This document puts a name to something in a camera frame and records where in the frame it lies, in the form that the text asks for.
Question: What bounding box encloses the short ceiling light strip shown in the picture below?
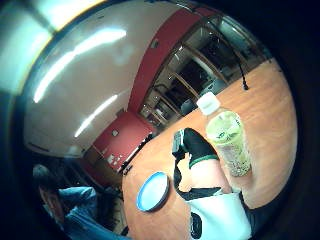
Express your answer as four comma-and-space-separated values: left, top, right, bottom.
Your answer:
73, 93, 120, 139

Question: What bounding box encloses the black cable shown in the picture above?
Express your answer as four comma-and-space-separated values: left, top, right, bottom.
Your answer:
205, 19, 250, 92

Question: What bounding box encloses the green tea bottle white cap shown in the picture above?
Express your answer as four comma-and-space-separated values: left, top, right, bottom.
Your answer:
196, 91, 253, 178

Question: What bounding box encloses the wooden window frame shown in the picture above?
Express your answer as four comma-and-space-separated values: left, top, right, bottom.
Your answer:
139, 13, 269, 129

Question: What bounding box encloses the long ceiling light strip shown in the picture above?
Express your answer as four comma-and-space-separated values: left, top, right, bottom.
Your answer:
32, 27, 128, 104

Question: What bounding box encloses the the person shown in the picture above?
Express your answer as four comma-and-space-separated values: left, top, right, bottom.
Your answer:
32, 163, 133, 240

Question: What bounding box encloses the blue bowl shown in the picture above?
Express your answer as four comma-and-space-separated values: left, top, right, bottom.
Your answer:
135, 171, 171, 213

